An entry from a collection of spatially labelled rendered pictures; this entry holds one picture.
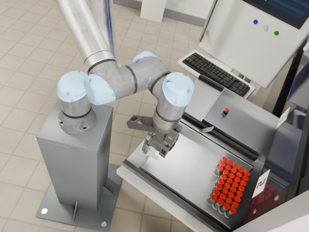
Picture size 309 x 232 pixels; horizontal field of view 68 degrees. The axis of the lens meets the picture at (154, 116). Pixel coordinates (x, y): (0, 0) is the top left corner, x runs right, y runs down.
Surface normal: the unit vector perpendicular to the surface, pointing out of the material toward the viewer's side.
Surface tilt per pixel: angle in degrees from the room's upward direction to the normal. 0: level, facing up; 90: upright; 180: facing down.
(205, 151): 0
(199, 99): 0
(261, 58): 90
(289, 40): 90
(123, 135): 0
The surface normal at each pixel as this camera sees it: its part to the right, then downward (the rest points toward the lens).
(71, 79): 0.08, -0.57
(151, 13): -0.15, 0.75
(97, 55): 0.18, -0.22
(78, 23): -0.11, -0.07
